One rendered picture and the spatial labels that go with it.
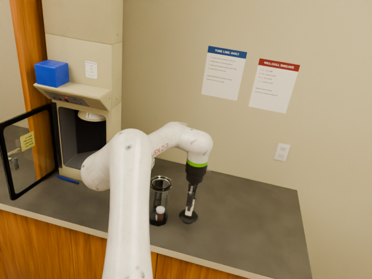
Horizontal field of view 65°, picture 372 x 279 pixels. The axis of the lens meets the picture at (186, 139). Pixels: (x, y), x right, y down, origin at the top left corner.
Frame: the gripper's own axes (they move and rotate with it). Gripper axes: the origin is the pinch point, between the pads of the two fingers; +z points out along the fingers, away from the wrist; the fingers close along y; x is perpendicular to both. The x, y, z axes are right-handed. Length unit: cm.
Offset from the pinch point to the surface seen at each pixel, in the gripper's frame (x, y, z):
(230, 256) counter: -22.5, -11.6, 11.5
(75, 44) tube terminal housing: 63, 13, -63
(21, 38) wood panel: 83, 4, -64
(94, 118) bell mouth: 56, 15, -28
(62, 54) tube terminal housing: 69, 13, -58
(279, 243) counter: -44.9, 4.0, 11.6
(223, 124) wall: -6, 56, -20
